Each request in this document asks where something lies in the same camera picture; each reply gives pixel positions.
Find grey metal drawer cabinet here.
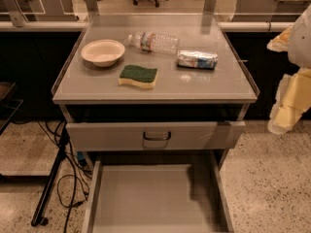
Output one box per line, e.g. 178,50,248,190
51,13,261,233

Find silver blue redbull can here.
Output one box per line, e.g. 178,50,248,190
178,50,218,70

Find grey upper drawer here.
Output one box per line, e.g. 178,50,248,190
66,121,245,151

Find green yellow sponge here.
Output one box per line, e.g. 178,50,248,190
119,65,157,89

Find white paper bowl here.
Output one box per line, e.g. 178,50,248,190
81,40,125,67

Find clear plastic water bottle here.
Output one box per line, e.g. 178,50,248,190
128,31,179,55

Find black stand leg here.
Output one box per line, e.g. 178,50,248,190
31,129,68,227

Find black floor cables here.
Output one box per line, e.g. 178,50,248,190
35,119,93,233

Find open grey middle drawer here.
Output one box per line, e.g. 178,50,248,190
82,154,234,233

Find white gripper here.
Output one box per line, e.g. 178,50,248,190
267,5,311,135

